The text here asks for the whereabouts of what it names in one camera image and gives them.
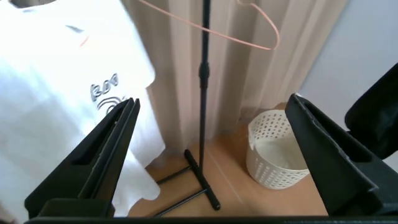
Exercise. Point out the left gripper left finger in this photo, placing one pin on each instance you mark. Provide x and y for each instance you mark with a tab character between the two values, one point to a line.
109	155

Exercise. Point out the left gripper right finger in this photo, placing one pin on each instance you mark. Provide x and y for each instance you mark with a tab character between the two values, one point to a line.
323	174

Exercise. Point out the white printed t-shirt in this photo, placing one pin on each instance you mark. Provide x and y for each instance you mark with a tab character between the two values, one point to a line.
46	93

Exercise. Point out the pink clothes hanger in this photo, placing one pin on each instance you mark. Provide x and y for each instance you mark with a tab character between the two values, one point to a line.
236	38

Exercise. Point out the white laundry basket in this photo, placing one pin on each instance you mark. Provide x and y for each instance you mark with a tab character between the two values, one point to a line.
273	174

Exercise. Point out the black clothes rack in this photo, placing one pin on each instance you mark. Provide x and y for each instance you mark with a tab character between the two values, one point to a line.
203	77

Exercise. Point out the beige curtain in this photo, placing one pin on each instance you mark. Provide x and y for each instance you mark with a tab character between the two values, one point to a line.
248	77

